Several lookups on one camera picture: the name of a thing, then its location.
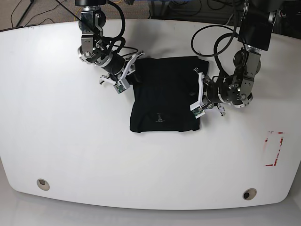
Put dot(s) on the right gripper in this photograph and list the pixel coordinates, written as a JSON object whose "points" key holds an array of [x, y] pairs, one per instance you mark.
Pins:
{"points": [[117, 66]]}

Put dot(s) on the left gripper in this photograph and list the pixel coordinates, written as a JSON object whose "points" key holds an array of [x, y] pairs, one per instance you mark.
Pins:
{"points": [[208, 94]]}

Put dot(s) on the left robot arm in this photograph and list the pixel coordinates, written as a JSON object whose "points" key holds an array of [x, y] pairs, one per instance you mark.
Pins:
{"points": [[235, 89]]}

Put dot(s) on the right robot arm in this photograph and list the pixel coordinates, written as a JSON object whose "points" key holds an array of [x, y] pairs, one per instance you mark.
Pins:
{"points": [[98, 50]]}

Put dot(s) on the red tape rectangle marking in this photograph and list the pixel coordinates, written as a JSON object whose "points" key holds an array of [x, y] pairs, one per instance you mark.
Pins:
{"points": [[272, 148]]}

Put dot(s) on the black tripod stand leg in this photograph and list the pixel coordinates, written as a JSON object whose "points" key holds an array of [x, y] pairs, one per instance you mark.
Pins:
{"points": [[25, 13]]}

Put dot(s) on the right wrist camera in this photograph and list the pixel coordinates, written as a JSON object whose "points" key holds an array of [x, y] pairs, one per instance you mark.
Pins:
{"points": [[121, 86]]}

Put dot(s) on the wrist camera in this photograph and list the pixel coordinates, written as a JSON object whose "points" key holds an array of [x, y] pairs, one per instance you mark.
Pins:
{"points": [[197, 110], [121, 86]]}

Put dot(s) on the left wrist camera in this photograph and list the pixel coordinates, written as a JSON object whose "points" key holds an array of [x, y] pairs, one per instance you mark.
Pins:
{"points": [[197, 110]]}

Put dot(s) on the right table cable grommet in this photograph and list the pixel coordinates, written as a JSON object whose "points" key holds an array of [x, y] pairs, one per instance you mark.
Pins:
{"points": [[249, 194]]}

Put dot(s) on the table cable grommet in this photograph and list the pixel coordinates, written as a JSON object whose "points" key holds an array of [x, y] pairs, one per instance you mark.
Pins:
{"points": [[43, 185], [249, 194]]}

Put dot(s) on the left table cable grommet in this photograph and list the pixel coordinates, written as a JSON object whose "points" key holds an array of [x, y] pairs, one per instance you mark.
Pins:
{"points": [[43, 185]]}

